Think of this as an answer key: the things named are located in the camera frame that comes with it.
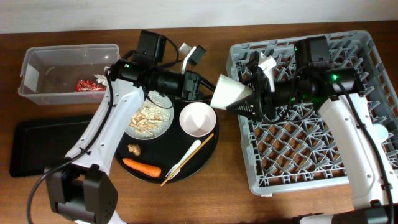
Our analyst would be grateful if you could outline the grey plate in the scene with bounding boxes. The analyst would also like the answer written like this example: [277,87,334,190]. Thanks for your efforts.
[124,90,175,141]

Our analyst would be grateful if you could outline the red strawberry snack wrapper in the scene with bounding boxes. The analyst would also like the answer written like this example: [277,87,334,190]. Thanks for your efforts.
[75,80,106,92]

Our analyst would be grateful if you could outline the wooden chopstick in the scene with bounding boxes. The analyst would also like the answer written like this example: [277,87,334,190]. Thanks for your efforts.
[161,133,214,186]

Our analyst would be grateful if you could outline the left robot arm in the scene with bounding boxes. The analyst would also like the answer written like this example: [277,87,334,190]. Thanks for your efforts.
[26,30,215,223]

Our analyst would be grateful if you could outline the grey dishwasher rack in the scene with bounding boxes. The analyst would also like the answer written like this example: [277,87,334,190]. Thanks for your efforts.
[226,30,397,197]

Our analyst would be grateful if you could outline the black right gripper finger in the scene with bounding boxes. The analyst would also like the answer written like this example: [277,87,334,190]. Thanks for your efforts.
[226,93,262,121]
[242,52,259,86]

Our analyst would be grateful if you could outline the pink bowl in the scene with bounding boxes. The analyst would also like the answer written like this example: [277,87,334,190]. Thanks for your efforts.
[179,102,217,138]

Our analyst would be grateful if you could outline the white tissue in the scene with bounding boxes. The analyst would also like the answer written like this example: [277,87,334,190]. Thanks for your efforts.
[94,74,108,86]

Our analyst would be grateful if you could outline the ginger piece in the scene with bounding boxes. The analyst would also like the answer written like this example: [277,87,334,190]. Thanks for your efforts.
[127,144,142,156]

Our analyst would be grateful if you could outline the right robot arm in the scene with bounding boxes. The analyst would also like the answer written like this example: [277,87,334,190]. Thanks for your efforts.
[226,36,397,223]

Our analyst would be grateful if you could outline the cream paper cup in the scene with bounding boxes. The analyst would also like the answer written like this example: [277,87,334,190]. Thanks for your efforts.
[210,75,253,110]

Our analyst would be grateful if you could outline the clear plastic bin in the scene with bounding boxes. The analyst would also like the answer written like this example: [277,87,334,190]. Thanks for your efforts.
[18,44,120,105]

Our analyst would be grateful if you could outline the white plastic fork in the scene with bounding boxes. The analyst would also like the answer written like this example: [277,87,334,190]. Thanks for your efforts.
[165,139,201,178]

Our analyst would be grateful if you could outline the round black tray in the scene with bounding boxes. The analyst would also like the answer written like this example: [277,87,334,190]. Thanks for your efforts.
[114,100,219,184]

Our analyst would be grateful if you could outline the blue cup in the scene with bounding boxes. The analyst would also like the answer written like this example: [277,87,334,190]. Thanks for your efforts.
[371,124,389,142]

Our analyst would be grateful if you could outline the rice and peanut scraps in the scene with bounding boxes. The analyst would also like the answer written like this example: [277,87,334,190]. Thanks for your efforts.
[129,96,171,138]

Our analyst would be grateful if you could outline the black rectangular tray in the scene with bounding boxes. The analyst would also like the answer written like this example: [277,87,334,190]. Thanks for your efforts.
[9,114,93,177]

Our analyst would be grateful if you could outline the orange carrot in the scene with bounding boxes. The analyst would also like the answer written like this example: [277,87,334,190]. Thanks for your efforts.
[122,158,162,177]

